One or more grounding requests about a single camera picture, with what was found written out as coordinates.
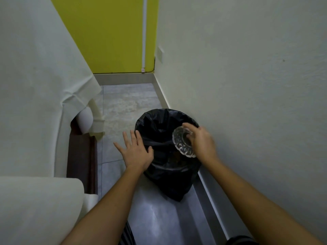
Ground person's left hand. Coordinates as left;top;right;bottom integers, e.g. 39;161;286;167
114;130;154;173

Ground person's right forearm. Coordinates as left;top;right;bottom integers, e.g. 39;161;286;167
202;157;325;245

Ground striped shorts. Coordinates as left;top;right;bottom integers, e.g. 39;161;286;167
120;222;136;245

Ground clear glass ashtray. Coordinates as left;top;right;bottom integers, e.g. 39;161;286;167
172;126;197;158

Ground white folded bedding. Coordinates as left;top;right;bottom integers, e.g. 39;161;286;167
0;176;99;245

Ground white bed sheet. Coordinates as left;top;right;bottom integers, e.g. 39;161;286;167
0;0;103;178

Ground white wall socket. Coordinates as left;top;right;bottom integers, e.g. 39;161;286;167
156;45;165;63

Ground brown wooden bed frame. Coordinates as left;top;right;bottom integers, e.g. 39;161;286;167
67;117;98;195

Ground person's left forearm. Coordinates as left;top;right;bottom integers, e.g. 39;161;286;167
60;164;151;245

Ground white cable conduit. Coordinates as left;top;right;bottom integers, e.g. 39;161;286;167
141;0;148;73

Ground white bed leg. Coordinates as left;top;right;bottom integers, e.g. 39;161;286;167
88;98;105;133

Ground black trash bag bin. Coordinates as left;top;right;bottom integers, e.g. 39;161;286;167
134;109;203;202

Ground person's right hand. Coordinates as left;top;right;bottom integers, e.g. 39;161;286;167
182;122;218;165

